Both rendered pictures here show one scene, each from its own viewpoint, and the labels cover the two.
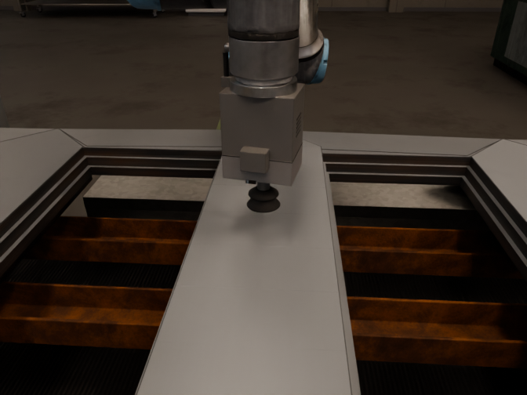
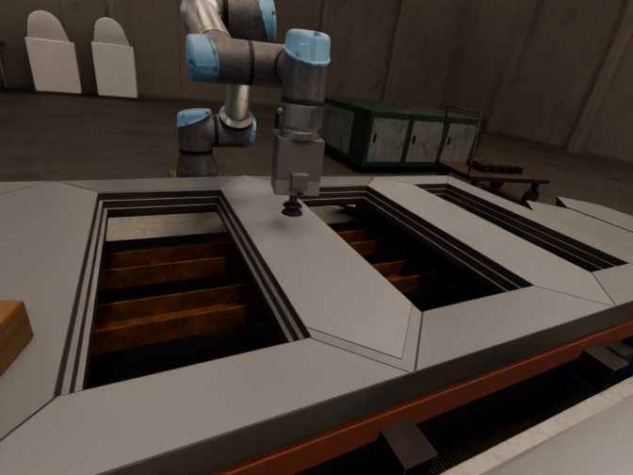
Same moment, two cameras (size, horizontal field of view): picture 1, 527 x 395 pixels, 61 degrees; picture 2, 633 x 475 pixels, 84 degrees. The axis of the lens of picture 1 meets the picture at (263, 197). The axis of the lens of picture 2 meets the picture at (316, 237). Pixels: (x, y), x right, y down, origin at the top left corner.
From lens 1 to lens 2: 0.31 m
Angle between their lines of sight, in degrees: 29
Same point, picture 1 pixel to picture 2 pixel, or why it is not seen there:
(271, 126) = (310, 158)
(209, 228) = (257, 233)
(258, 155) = (304, 176)
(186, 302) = (282, 270)
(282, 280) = (325, 252)
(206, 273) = (279, 254)
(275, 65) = (316, 121)
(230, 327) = (317, 276)
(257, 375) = (350, 292)
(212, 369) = (327, 295)
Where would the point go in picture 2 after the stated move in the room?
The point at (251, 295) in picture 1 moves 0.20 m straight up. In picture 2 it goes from (315, 261) to (331, 146)
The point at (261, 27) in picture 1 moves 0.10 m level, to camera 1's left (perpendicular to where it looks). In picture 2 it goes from (312, 98) to (254, 92)
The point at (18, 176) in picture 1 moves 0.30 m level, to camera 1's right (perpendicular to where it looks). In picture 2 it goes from (59, 217) to (222, 205)
